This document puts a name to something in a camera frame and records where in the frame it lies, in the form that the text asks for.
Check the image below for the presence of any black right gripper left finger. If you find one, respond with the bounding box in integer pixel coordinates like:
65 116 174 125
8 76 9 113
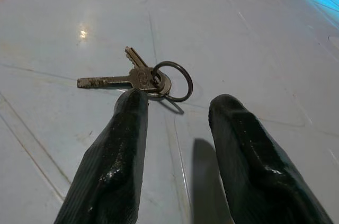
54 88 149 224

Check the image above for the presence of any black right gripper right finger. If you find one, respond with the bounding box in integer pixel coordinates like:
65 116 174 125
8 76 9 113
208 94 335 224

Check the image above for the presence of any small metal key ring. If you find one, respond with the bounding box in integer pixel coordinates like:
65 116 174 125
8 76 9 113
147 69 170 100

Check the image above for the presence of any square headed metal key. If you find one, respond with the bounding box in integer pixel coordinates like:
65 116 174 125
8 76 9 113
77 67 156 92

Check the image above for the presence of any round headed metal key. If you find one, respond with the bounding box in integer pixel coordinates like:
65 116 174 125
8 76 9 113
124 46 173 96

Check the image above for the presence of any large dark key ring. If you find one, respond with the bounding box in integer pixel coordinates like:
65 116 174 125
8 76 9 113
152 61 194 102

